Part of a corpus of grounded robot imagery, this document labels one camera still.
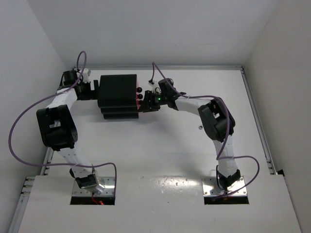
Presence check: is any metal base plate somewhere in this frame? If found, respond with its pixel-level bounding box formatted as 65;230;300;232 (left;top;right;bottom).
71;177;115;198
202;176;247;198

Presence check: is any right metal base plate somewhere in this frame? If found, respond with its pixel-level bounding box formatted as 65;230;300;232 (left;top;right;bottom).
202;176;247;198

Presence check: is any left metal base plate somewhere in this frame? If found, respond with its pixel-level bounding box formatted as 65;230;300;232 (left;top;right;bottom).
71;177;115;198

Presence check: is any black drawer cabinet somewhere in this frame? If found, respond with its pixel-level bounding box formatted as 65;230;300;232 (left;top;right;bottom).
97;74;138;120

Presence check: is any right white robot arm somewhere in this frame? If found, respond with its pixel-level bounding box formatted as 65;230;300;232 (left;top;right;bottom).
138;79;241;191

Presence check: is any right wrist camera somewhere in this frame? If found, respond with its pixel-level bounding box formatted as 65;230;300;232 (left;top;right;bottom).
148;80;160;93

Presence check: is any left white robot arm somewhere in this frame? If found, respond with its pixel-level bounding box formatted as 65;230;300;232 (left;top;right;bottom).
36;68;104;195

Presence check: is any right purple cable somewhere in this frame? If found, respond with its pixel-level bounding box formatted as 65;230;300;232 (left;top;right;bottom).
148;62;260;199

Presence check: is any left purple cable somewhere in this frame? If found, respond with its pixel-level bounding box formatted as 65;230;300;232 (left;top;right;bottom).
8;50;118;191

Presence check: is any pink top drawer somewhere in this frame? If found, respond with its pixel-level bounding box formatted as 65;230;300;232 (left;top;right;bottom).
136;81;143;93

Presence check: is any purple cable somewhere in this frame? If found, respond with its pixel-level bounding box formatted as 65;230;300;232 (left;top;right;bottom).
8;50;118;191
148;62;260;199

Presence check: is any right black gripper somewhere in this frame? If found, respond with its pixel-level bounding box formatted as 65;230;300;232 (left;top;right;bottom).
138;90;168;113

